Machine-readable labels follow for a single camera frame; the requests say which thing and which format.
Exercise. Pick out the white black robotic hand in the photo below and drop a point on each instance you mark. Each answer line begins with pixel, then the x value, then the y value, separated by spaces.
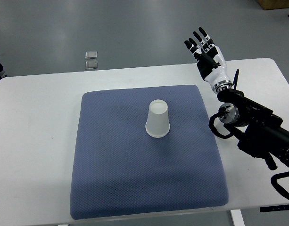
pixel 210 61

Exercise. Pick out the white paper cup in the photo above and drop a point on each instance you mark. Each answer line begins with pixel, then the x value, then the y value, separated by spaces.
pixel 157 124
pixel 228 139

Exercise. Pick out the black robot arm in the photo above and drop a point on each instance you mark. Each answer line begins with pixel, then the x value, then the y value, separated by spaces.
pixel 258 130

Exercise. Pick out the brown cardboard box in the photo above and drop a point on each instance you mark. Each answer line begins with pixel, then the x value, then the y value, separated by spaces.
pixel 273 4

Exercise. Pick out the white paper cup on cushion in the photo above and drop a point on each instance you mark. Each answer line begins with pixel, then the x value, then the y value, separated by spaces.
pixel 157 124

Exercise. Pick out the blue mesh cushion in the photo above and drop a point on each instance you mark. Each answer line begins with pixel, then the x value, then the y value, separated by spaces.
pixel 121 170

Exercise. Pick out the lower metal floor plate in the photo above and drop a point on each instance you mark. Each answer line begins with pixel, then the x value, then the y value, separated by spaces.
pixel 91 64

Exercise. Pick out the metal floor plate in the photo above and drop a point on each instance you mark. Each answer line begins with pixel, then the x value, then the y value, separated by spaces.
pixel 91 55
pixel 91 64

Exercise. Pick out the upper metal floor plate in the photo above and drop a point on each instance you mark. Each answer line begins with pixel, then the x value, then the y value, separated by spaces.
pixel 91 55

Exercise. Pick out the white table leg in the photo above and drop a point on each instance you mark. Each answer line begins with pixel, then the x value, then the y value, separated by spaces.
pixel 237 218

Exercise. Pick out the black table control panel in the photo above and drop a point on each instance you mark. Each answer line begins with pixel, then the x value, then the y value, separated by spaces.
pixel 274 208

